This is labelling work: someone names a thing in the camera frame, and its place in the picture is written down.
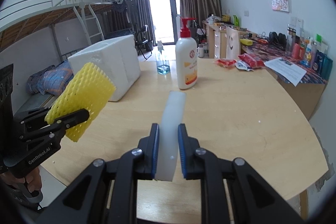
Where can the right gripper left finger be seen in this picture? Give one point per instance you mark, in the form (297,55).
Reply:
(106,191)

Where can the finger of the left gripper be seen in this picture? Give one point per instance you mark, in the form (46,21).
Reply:
(65,121)
(31,120)

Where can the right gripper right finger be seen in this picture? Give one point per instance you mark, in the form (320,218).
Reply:
(231,191)

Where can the yellow foam net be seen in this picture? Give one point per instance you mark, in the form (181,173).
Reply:
(90,89)

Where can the left hand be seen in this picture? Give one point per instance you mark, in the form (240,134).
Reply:
(33,180)

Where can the blue plaid quilt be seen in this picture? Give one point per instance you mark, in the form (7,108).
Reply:
(52,80)

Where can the metal bunk bed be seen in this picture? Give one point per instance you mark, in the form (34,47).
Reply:
(36,34)

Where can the white foam box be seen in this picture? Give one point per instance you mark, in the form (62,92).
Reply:
(118,59)

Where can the black folding chair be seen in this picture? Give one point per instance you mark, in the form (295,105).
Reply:
(143,43)

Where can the blue spray bottle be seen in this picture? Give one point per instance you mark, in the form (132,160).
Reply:
(162,63)

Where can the white blue snack packet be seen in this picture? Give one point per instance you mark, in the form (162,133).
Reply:
(243,66)

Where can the red snack packet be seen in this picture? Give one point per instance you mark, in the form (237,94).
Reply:
(225,63)

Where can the red snack bag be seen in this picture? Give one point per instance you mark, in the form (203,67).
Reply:
(253,61)

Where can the printed paper sheet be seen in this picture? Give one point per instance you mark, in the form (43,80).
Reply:
(293,73)

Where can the left brown curtain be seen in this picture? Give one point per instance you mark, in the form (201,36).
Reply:
(128,1)

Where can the white kettle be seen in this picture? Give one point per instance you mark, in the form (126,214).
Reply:
(201,51)

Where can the wooden smiley chair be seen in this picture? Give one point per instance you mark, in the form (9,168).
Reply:
(233,44)

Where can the yellow object on desk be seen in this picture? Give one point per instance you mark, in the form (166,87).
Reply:
(246,42)

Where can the white lotion pump bottle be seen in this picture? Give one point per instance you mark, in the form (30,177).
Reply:
(186,57)

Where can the black headphones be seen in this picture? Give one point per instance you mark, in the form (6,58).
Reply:
(278,40)

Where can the wooden desk with drawers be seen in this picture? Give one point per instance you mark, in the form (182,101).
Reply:
(217,38)

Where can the green box on desk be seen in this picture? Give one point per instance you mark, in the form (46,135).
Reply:
(236,21)

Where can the steel water bottle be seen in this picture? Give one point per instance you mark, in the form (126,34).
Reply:
(291,33)

